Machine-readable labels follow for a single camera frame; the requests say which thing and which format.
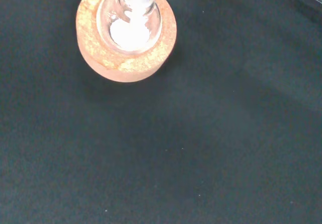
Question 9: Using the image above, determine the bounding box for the glass round-bottom flask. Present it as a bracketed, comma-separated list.
[97, 0, 162, 56]

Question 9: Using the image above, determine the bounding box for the black bench cloth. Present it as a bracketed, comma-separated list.
[0, 0, 322, 224]

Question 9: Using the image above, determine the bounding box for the cork ring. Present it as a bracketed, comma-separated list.
[76, 0, 178, 83]

